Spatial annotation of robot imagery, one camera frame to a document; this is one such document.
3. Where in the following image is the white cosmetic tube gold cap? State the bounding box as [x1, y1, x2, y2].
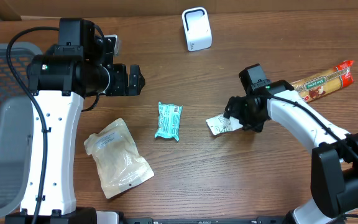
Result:
[206, 114, 243, 136]

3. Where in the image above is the teal snack packet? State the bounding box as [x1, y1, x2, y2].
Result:
[154, 101, 183, 142]

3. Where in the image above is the red orange pasta package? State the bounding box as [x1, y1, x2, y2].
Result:
[291, 60, 354, 103]

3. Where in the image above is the beige mushroom pouch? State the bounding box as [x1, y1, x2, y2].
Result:
[84, 118, 154, 198]

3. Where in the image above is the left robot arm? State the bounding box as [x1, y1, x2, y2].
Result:
[5, 18, 145, 223]

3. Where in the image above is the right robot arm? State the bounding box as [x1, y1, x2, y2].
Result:
[224, 63, 358, 223]

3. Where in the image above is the white barcode scanner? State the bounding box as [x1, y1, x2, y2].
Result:
[181, 7, 213, 52]

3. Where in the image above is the grey plastic shopping basket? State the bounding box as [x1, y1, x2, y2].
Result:
[0, 44, 33, 218]

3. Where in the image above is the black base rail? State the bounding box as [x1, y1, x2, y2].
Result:
[94, 210, 291, 224]

